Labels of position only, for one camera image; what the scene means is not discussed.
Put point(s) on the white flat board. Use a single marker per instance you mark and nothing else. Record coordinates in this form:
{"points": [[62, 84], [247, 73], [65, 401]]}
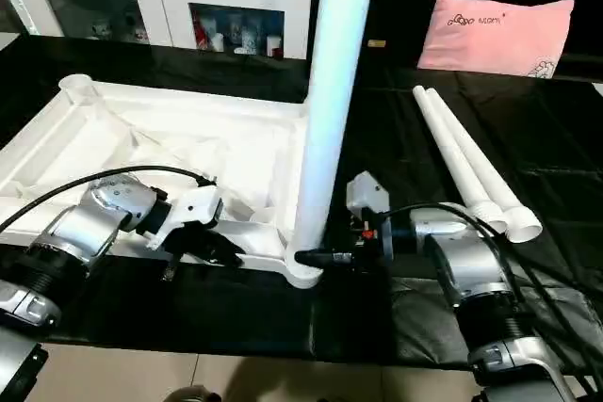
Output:
{"points": [[598, 88]]}

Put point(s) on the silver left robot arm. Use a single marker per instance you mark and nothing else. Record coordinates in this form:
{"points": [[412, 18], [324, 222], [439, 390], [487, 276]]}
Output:
{"points": [[99, 218]]}

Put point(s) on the white plastic table top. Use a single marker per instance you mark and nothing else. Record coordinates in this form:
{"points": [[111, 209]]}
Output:
{"points": [[188, 129]]}

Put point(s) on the pink pillow with print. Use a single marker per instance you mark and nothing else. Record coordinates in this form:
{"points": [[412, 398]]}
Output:
{"points": [[494, 35]]}

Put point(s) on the white jar with red base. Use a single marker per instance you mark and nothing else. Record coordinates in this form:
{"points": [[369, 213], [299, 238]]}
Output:
{"points": [[275, 47]]}

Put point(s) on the dark left robot foot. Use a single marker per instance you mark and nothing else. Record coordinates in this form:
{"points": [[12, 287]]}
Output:
{"points": [[193, 395]]}

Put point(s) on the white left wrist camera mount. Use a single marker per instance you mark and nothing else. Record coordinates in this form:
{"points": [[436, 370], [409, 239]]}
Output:
{"points": [[193, 206]]}

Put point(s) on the red and white carton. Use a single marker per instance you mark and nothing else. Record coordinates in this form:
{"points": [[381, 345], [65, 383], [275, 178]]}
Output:
{"points": [[201, 31]]}

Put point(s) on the black work mat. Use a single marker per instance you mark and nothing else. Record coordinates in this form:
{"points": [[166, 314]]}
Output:
{"points": [[235, 312]]}

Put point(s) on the white plastic table leg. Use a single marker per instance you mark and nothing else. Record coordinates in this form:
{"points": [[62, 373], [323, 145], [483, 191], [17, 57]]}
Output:
{"points": [[334, 68], [490, 171], [447, 148]]}

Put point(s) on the small yellow label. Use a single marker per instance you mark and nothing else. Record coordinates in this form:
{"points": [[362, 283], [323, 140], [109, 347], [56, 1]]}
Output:
{"points": [[377, 43]]}

